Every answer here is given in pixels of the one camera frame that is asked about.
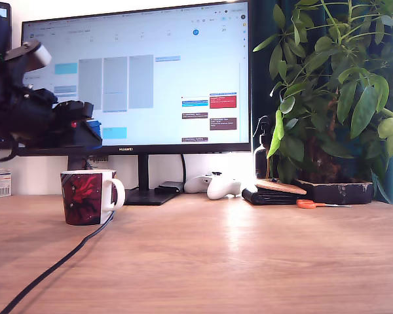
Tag red patterned coffee mug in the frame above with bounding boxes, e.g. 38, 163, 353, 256
60, 169, 126, 226

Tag dark object under monitor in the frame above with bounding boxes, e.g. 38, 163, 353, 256
67, 155, 93, 171

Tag black Huawei monitor with stand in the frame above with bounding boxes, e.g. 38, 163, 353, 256
15, 0, 252, 206

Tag small black hub box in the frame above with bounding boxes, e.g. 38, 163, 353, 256
154, 181, 185, 196

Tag white game controller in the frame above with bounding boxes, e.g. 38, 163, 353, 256
183, 171, 242, 201

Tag dark spray bottle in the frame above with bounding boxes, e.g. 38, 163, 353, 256
252, 116, 281, 180

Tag black folded wallet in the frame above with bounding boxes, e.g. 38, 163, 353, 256
241, 188, 302, 206

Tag round cork coaster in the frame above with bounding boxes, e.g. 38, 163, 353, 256
254, 179, 307, 196

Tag black rectangular planter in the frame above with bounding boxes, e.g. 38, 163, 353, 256
293, 179, 375, 205

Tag green leafy houseplant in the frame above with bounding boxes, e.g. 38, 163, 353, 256
252, 0, 393, 203

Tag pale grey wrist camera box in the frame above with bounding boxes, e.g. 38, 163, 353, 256
5, 40, 53, 72

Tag black monitor cable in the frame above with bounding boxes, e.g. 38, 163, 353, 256
179, 154, 188, 194

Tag black cable on table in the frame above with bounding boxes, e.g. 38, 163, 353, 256
0, 211, 116, 314

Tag orange handled scissors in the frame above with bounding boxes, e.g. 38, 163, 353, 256
295, 199, 352, 210

